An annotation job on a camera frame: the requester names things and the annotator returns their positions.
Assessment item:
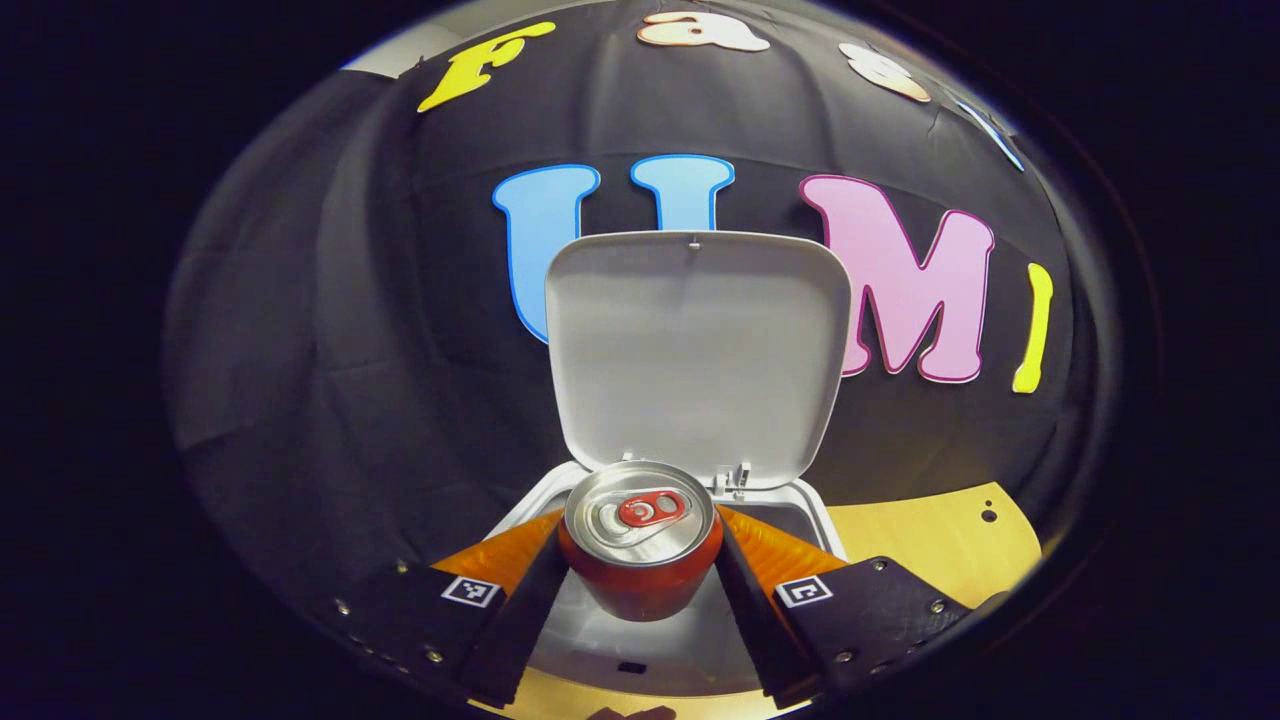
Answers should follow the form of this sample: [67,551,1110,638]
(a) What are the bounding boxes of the black backdrop cloth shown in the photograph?
[165,0,1111,641]

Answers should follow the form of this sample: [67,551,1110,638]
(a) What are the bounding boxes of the wooden desktop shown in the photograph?
[470,482,1043,720]

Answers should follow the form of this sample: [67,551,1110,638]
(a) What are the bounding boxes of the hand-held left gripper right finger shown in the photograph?
[712,504,976,709]

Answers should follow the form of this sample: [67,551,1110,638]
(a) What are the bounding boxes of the white desktop garbage bin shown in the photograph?
[483,231,853,698]

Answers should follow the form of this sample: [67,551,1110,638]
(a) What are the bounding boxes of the red pop can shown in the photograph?
[557,460,724,623]

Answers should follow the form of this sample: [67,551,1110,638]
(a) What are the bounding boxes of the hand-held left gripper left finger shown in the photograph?
[333,508,573,709]

